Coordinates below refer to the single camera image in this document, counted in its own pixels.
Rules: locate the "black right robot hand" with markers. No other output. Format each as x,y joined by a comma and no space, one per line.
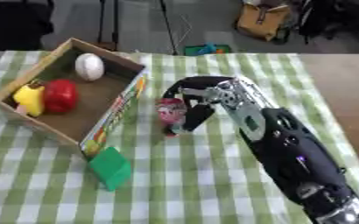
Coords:
200,112

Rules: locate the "red pink snack packet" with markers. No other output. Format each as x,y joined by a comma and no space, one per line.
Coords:
171,114

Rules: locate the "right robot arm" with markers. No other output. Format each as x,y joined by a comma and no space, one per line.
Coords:
284,140

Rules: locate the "tan cardboard box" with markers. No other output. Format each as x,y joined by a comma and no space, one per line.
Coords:
75,96

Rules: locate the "green toy on floor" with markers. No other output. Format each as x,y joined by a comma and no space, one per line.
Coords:
206,49

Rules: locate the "black tripod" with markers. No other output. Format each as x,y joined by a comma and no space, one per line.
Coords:
169,26

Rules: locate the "green block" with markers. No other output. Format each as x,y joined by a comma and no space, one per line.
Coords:
111,168

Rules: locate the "yellow bag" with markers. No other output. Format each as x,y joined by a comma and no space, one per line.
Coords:
261,21

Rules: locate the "white ball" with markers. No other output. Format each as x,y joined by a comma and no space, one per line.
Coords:
89,66

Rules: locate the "red toy bell pepper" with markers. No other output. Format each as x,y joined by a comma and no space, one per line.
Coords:
60,95

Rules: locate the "yellow toy fruit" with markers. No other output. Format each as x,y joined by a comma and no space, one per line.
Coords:
30,100

